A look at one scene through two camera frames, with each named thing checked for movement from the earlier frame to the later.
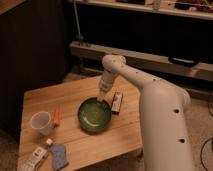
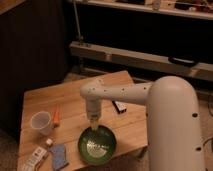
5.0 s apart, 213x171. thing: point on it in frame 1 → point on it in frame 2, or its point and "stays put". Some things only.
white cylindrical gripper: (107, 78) → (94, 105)
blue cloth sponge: (59, 156) stays put
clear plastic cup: (42, 121) stays put
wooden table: (91, 129) stays put
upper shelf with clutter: (199, 9) stays put
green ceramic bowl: (94, 115) → (97, 146)
